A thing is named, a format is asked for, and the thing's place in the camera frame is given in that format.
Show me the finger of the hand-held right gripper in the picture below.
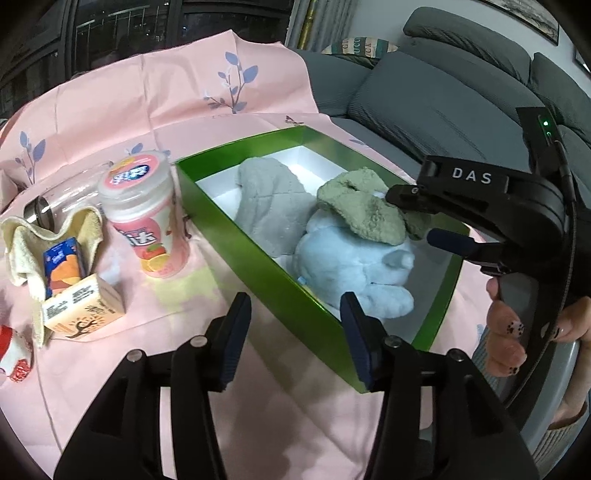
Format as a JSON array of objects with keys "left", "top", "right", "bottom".
[
  {"left": 385, "top": 156, "right": 511, "bottom": 220},
  {"left": 426, "top": 228, "right": 506, "bottom": 271}
]

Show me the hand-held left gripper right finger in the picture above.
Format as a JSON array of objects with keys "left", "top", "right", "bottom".
[{"left": 340, "top": 292, "right": 540, "bottom": 480}]

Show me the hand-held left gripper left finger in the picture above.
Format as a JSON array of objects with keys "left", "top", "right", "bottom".
[{"left": 54, "top": 292, "right": 253, "bottom": 480}]

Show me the light blue plush toy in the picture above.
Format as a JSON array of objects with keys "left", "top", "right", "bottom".
[{"left": 293, "top": 185, "right": 416, "bottom": 320}]

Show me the green cardboard box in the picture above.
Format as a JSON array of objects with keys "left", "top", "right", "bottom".
[{"left": 174, "top": 124, "right": 465, "bottom": 394}]

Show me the green waffle cloth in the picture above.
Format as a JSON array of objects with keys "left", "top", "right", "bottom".
[{"left": 316, "top": 167, "right": 432, "bottom": 245}]

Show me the grey fuzzy cloth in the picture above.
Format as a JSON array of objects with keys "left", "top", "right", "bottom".
[{"left": 235, "top": 157, "right": 324, "bottom": 258}]

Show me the red and white sock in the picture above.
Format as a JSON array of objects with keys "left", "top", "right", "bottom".
[{"left": 0, "top": 325, "right": 34, "bottom": 385}]

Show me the person's right forearm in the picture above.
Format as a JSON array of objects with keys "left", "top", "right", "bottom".
[{"left": 540, "top": 397, "right": 591, "bottom": 446}]

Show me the person's right hand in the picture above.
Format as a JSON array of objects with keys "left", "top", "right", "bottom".
[{"left": 485, "top": 277, "right": 591, "bottom": 377}]

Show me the grey sofa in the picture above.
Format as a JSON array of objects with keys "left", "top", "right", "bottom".
[{"left": 293, "top": 6, "right": 591, "bottom": 195}]

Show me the pink drink cup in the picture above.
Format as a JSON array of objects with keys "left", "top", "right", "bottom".
[{"left": 98, "top": 152, "right": 192, "bottom": 279}]

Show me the beige drink carton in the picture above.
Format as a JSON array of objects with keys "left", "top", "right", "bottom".
[{"left": 41, "top": 273, "right": 126, "bottom": 342}]

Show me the striped cushion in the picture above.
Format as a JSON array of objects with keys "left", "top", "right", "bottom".
[{"left": 321, "top": 36, "right": 402, "bottom": 70}]

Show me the blue orange juice carton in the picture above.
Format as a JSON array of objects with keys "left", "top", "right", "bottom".
[{"left": 42, "top": 237, "right": 89, "bottom": 301}]

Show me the grey curtain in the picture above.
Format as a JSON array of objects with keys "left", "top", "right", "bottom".
[{"left": 314, "top": 0, "right": 361, "bottom": 51}]

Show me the yellow pipe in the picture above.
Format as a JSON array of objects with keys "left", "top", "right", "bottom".
[{"left": 295, "top": 0, "right": 319, "bottom": 49}]

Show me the clear glass bottle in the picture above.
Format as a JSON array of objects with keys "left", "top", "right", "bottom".
[{"left": 23, "top": 159, "right": 116, "bottom": 232}]

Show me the yellow towel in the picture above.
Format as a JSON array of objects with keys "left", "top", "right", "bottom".
[{"left": 0, "top": 208, "right": 105, "bottom": 349}]

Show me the pink printed bed sheet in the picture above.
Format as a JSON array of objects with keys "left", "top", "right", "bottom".
[{"left": 0, "top": 28, "right": 490, "bottom": 480}]

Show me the framed wall picture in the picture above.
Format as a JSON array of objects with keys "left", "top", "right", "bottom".
[{"left": 475, "top": 0, "right": 561, "bottom": 44}]

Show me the dark window frame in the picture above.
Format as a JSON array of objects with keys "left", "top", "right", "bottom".
[{"left": 0, "top": 0, "right": 296, "bottom": 121}]

